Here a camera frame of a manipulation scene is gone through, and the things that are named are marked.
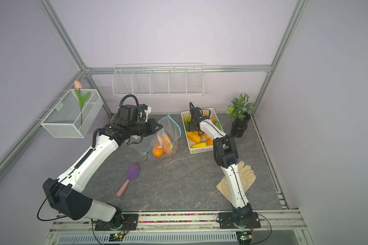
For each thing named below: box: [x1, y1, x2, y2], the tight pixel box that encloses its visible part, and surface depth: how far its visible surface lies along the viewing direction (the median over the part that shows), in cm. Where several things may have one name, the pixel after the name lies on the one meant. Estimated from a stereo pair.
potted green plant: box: [226, 91, 256, 138], surface depth 91 cm
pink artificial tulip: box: [73, 80, 91, 127], surface depth 82 cm
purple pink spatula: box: [115, 162, 140, 198], surface depth 91 cm
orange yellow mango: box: [186, 131, 202, 144], surface depth 103 cm
